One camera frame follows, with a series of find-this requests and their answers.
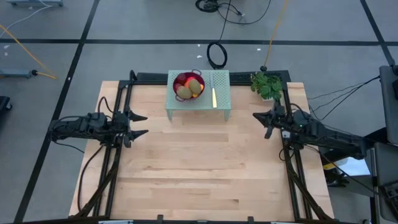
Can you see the black aluminium table frame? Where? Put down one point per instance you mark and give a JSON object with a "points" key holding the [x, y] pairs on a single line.
{"points": [[124, 83]]}

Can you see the grey metal cabinet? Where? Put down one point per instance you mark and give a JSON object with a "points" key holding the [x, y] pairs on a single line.
{"points": [[385, 174], [388, 102]]}

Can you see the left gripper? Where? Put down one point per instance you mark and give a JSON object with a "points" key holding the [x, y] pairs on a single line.
{"points": [[119, 126]]}

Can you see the green potted plant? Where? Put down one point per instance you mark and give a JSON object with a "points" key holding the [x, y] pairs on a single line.
{"points": [[265, 87]]}

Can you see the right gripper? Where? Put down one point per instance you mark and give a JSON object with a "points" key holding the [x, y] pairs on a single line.
{"points": [[280, 119]]}

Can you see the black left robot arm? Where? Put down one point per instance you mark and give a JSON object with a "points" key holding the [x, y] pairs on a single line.
{"points": [[81, 127]]}

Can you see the magenta plastic colander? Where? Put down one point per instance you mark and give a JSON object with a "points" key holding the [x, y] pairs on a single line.
{"points": [[199, 77]]}

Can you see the brown green toy kiwi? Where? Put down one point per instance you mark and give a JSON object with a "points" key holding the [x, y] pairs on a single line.
{"points": [[184, 92], [195, 86]]}

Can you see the pale green perforated metal stand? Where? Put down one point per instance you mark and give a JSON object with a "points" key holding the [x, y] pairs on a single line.
{"points": [[222, 90]]}

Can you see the black perforated frame panel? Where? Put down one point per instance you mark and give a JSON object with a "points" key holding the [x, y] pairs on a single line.
{"points": [[241, 77]]}

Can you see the grey metal floor base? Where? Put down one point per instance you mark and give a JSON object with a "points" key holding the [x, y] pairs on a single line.
{"points": [[15, 73], [34, 2]]}

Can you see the black chair caster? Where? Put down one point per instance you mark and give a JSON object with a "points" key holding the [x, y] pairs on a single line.
{"points": [[3, 102]]}

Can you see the white box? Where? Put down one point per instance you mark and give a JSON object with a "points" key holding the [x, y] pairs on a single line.
{"points": [[351, 166]]}

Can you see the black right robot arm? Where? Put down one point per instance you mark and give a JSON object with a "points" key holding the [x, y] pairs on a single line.
{"points": [[329, 137]]}

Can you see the yellow broom stick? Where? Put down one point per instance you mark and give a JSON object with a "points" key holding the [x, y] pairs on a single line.
{"points": [[263, 68]]}

